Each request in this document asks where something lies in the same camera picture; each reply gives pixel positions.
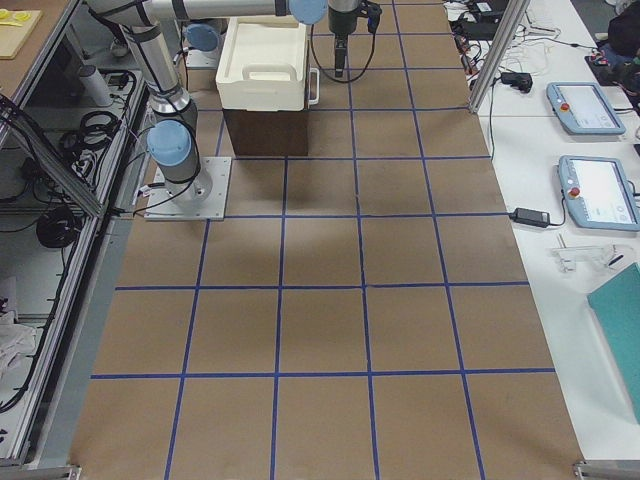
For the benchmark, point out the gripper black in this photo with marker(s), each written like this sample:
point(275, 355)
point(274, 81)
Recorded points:
point(340, 20)

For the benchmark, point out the dark wooden drawer cabinet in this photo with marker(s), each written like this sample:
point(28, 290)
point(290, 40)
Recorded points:
point(267, 132)

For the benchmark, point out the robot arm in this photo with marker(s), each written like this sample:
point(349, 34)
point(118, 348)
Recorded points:
point(170, 101)

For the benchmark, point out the cream plastic tray box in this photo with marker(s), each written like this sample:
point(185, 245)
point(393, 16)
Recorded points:
point(261, 40)

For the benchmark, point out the upper teach pendant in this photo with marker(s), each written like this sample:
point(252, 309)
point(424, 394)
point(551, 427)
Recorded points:
point(583, 108)

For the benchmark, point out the teach pendant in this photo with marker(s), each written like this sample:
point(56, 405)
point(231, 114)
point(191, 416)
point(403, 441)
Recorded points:
point(597, 193)
point(583, 108)

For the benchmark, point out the black power adapter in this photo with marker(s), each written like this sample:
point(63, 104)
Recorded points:
point(529, 217)

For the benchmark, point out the lower teach pendant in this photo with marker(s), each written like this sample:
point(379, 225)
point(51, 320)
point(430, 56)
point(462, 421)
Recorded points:
point(597, 193)

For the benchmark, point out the wooden board with yellow parts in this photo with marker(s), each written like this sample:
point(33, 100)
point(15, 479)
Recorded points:
point(16, 27)

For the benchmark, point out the clear acrylic stand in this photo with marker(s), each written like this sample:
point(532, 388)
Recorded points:
point(600, 258)

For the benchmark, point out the teal foam block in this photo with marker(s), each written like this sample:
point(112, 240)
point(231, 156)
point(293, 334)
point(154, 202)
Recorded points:
point(616, 306)

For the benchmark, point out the white crumpled cloth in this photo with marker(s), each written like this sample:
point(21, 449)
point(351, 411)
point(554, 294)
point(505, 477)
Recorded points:
point(17, 340)

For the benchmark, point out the aluminium frame post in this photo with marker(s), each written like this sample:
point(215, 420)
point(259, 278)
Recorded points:
point(504, 35)

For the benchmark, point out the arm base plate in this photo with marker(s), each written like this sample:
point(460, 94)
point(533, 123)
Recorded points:
point(204, 199)

